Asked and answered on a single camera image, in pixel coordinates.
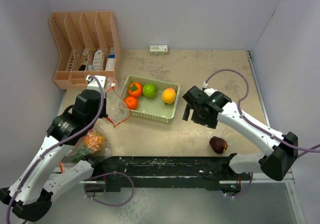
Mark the toy pineapple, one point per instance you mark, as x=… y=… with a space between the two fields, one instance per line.
x=93 y=143

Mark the pink desk organizer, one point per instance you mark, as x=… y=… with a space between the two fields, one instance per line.
x=78 y=35

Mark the green toy lime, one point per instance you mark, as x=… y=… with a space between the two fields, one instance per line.
x=149 y=90

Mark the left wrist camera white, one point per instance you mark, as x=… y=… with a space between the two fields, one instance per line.
x=96 y=82

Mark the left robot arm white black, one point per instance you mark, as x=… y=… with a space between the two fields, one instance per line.
x=31 y=196

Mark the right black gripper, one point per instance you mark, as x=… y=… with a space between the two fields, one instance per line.
x=209 y=122

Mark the dark red toy apple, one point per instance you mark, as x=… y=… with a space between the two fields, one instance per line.
x=219 y=145

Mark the yellow orange toy fruit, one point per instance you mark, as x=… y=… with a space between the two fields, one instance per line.
x=169 y=96

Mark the green plastic basket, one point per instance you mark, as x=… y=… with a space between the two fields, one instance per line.
x=153 y=108

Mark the small white green box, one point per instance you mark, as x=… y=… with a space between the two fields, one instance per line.
x=158 y=50

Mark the white blue box in organizer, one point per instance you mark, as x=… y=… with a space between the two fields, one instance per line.
x=111 y=60

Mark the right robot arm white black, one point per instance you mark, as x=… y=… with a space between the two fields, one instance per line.
x=278 y=151

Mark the clear zip bag orange zipper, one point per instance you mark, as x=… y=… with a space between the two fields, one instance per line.
x=64 y=164

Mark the white tube in organizer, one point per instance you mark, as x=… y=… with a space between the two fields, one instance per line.
x=97 y=60

